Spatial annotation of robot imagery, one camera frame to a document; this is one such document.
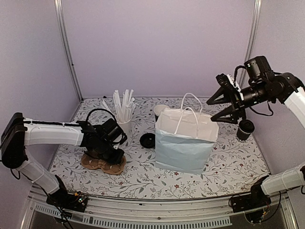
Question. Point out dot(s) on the aluminium frame post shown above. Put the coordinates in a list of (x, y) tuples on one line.
[(67, 51), (253, 29)]

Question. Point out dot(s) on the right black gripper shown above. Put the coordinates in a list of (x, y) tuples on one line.
[(238, 105)]

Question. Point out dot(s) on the spare black plastic lids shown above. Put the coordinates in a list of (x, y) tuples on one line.
[(148, 140)]

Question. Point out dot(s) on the floral patterned table mat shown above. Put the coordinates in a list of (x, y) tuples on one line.
[(232, 167)]

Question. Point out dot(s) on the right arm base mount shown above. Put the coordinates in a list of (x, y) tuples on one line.
[(255, 206)]

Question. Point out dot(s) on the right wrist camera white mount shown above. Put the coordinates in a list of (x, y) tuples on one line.
[(226, 82)]

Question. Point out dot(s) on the brown cardboard cup carrier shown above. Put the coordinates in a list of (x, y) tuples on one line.
[(94, 164)]

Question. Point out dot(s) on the bundle of white wrapped straws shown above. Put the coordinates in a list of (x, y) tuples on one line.
[(125, 106)]

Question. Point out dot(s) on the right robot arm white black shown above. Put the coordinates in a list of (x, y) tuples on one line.
[(254, 83)]

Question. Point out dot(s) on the black paper coffee cup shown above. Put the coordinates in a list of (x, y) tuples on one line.
[(241, 136)]

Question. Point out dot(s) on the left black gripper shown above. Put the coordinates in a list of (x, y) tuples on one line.
[(116, 159)]

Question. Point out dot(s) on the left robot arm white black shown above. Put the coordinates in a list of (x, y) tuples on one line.
[(21, 132)]

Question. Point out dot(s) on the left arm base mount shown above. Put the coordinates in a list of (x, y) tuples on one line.
[(63, 199)]

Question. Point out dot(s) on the aluminium front rail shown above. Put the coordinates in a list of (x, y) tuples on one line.
[(119, 213)]

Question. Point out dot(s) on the white cup holding straws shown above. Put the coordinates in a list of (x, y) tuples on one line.
[(126, 127)]

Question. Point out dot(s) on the black plastic cup lid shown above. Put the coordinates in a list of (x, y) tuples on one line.
[(246, 126)]

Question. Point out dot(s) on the light blue paper bag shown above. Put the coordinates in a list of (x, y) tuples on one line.
[(184, 139)]

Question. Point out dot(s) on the left aluminium frame post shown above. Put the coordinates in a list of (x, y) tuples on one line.
[(67, 51)]

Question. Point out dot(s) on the right aluminium frame post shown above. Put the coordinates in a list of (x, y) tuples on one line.
[(253, 29)]

